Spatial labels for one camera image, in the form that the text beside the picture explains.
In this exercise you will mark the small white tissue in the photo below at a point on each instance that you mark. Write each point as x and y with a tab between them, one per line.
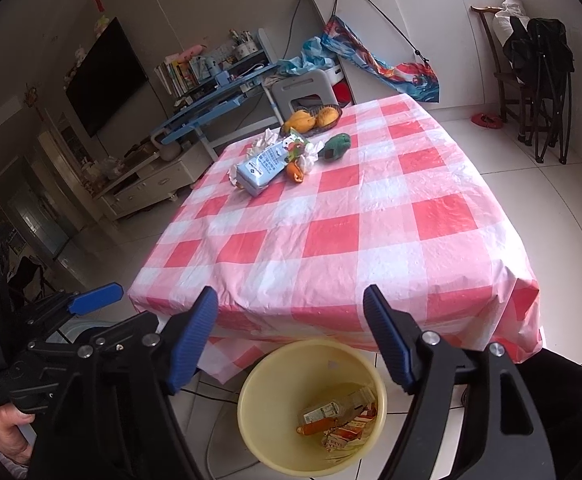
313	155

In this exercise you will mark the person's left hand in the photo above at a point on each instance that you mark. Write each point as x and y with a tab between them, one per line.
8	430

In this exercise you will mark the red checkered tablecloth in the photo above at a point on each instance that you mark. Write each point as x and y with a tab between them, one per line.
371	240

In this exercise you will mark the plastic bottle with label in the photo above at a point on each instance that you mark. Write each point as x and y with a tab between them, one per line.
321	415

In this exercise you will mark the blue plastic bag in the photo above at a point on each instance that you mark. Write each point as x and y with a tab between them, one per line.
311	57

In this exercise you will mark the orange carrot toy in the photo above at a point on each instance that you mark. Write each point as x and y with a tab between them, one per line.
296	172

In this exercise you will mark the white television cabinet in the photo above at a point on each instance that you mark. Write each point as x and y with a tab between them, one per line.
146	185

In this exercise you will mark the green plush toy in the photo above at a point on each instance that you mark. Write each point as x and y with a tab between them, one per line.
336	146

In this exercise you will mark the blue tissue packet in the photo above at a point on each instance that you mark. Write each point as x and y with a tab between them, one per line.
263	167

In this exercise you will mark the colourful hanging bag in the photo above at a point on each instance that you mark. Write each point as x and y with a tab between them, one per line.
401	75

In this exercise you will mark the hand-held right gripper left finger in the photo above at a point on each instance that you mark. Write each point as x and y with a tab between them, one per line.
193	345

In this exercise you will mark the person's dark trouser leg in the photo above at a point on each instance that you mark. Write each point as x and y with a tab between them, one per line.
581	410

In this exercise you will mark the pink plush toy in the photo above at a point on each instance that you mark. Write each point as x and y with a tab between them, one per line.
191	52

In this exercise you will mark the red and white snack wrapper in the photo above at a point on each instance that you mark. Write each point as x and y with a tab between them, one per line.
346	437

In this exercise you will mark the dark wicker basket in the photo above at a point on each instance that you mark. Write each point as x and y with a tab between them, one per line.
321	131

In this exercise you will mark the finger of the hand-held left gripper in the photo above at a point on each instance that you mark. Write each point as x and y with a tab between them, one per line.
96	299

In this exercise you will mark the colourful snack wrapper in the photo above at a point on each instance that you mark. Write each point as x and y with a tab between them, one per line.
296	146

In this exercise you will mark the large yellow mango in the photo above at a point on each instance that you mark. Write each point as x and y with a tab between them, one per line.
298	121

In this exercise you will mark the white pen holder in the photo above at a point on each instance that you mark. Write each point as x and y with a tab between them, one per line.
243	47

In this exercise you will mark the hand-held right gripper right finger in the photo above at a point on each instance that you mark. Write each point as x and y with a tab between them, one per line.
388	340

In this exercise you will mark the red slipper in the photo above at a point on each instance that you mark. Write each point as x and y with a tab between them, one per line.
486	120

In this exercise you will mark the row of books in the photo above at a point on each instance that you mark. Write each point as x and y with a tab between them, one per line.
176	75

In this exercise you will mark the white cupboard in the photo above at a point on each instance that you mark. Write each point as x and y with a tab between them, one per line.
421	25

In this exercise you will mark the yellow plastic bin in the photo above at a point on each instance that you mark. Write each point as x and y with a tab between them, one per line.
271	385

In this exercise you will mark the white plastic bag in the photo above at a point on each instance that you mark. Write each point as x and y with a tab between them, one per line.
513	10

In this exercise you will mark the grey plastic stool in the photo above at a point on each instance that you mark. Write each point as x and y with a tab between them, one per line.
296	87

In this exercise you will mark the blue study desk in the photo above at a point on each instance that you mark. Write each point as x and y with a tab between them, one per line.
206	105

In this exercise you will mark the dark display cabinet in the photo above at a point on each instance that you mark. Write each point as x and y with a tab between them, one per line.
46	220

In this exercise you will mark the black flat television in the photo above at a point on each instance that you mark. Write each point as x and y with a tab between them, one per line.
106	75

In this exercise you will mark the round orange fruit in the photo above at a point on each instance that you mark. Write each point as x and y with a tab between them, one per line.
328	116

